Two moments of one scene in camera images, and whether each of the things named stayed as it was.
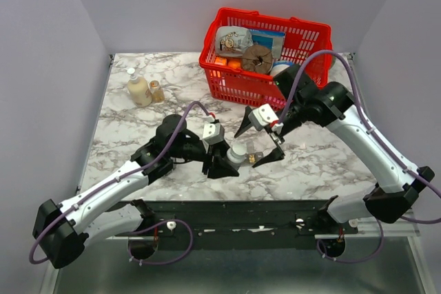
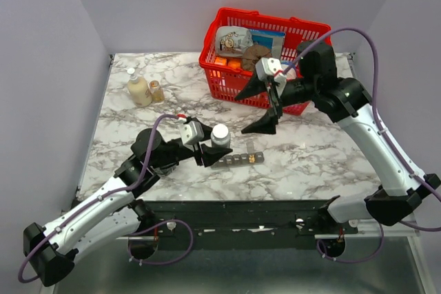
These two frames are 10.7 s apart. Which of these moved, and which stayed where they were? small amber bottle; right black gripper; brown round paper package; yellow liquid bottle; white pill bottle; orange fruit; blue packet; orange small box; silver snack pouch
Moved: right black gripper; white pill bottle
Stayed: orange fruit; blue packet; orange small box; silver snack pouch; small amber bottle; yellow liquid bottle; brown round paper package
